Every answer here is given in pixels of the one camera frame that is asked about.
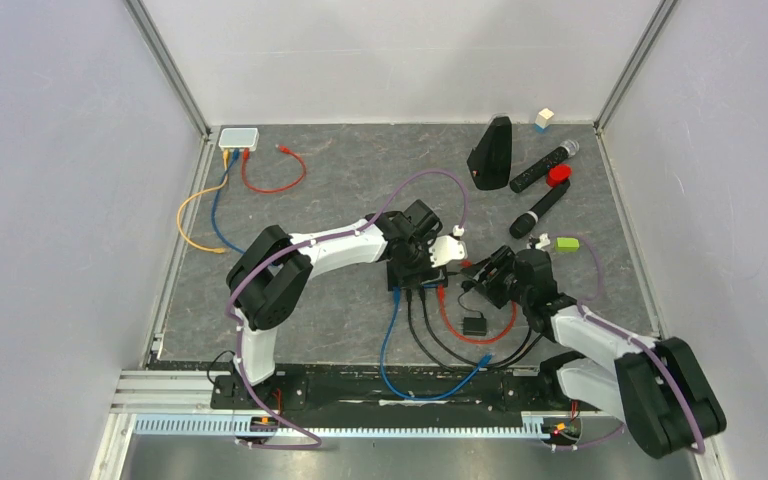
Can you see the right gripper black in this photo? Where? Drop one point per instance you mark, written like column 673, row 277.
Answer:
column 503, row 261

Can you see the black wedge shaped stand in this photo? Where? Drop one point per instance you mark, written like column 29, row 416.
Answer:
column 489, row 162

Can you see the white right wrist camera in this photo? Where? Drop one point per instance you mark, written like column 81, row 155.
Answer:
column 540, row 242

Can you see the red round cap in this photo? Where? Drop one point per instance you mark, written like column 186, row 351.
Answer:
column 557, row 175

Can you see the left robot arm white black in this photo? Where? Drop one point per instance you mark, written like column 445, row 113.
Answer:
column 267, row 282

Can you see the black power adapter plug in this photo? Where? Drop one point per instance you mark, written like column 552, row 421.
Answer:
column 474, row 326

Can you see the black network switch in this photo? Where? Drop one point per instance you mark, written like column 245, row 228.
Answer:
column 447, row 275

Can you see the black microphone lower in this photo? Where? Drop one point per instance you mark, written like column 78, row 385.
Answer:
column 527, row 221

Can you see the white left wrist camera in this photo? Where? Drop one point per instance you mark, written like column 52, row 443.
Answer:
column 448, row 248

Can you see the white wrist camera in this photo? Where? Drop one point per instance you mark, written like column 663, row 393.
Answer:
column 448, row 248
column 540, row 242

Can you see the black microphone silver head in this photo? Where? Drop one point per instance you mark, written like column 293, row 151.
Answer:
column 567, row 149

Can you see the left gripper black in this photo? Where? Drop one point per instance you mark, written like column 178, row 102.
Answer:
column 424, row 243

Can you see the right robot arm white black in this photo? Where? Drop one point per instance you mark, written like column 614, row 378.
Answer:
column 655, row 387

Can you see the white blue block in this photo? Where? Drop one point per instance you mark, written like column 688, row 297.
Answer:
column 543, row 119

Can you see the aluminium frame rail front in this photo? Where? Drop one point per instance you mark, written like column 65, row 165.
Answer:
column 178, row 403

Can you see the white network switch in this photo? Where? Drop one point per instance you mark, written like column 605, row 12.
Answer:
column 238, row 138

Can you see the green block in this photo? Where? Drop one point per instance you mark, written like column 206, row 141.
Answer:
column 567, row 244

